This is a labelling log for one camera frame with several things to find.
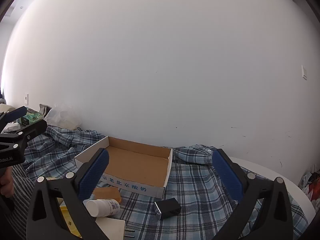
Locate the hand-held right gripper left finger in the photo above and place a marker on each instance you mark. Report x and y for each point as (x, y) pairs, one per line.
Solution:
(93, 175)

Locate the white cardboard box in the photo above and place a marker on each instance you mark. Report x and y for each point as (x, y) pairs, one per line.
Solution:
(140, 162)

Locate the white wall charger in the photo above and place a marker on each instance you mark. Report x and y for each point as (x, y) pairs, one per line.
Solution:
(112, 227)

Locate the translucent white plastic bag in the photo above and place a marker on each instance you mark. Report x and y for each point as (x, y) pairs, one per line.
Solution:
(62, 117)

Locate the blue plaid shirt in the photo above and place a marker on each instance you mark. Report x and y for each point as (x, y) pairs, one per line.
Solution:
(195, 192)

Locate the cream round jar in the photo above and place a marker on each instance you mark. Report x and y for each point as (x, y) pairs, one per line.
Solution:
(67, 215)

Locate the white flat box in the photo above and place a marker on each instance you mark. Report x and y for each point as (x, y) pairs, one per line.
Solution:
(12, 128)

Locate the person's left hand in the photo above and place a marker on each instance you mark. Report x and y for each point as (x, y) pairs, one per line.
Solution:
(5, 182)

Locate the white pill bottle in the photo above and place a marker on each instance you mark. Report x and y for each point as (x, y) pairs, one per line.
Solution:
(100, 207)

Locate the green tissue box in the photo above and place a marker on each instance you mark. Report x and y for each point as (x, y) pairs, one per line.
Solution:
(35, 116)

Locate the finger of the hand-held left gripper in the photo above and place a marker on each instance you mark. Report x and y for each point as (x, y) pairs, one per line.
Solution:
(16, 113)
(33, 128)

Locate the white wall socket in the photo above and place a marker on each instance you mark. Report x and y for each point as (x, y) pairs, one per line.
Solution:
(26, 99)

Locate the grey fabric bag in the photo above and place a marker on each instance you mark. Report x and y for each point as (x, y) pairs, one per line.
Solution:
(43, 108)

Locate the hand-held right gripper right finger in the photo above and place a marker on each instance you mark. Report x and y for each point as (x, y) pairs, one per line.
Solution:
(226, 177)

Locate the white wall switch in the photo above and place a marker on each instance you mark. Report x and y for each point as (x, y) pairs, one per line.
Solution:
(304, 72)

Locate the small black box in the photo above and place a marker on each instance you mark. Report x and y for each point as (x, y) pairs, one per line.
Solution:
(170, 207)

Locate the colourful plastic bags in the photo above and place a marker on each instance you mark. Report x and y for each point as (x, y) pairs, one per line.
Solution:
(311, 180)

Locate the orange translucent soap box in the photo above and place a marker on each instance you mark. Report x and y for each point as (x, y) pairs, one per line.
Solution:
(107, 194)

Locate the grey striped blanket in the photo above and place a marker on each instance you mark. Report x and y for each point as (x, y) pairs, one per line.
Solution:
(20, 205)

